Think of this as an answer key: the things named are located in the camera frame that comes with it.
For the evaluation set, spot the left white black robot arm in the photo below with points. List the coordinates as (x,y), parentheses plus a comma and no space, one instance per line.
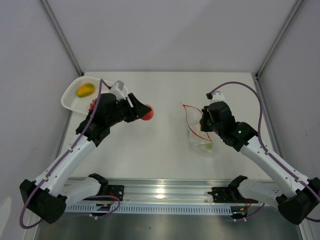
(46,196)

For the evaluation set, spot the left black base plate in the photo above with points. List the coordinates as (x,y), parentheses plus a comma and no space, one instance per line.
(117,192)

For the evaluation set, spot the green white toy cabbage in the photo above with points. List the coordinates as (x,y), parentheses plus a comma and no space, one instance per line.
(200,140)

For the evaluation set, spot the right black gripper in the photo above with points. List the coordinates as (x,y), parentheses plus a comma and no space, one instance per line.
(205,114)

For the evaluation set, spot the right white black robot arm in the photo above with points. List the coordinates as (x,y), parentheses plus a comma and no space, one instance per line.
(295,195)

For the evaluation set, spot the yellow green toy mango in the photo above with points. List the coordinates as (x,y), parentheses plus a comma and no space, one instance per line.
(85,90)

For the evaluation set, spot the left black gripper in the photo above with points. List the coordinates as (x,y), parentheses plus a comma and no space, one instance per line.
(138,110)

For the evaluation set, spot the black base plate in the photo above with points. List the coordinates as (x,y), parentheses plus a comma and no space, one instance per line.
(117,192)
(228,195)

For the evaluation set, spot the white slotted cable duct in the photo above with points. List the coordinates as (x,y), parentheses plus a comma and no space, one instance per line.
(167,209)

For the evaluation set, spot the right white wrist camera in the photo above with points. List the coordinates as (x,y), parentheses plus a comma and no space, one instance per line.
(215,96)

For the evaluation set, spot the right aluminium frame post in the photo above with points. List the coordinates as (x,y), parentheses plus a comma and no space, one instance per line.
(285,28)

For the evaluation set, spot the red toy tomato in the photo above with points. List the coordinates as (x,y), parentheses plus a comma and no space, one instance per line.
(149,115)

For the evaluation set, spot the left aluminium frame post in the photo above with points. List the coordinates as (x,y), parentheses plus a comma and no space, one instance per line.
(53,21)

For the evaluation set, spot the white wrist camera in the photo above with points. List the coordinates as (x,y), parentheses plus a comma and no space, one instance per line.
(119,90)
(215,96)

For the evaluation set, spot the red toy grape bunch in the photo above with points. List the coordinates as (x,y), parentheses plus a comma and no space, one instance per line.
(92,105)

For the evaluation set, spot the white perforated plastic basket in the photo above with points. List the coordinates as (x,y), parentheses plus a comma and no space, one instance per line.
(75,100)

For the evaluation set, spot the aluminium frame post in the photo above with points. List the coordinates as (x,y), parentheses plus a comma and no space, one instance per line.
(53,21)
(285,28)

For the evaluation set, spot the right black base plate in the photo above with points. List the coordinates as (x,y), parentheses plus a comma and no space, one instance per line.
(228,195)

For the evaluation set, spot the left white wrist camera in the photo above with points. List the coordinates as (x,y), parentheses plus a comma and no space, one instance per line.
(119,90)

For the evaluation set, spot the clear red zip bag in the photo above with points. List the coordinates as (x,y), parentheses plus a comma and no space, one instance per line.
(192,116)

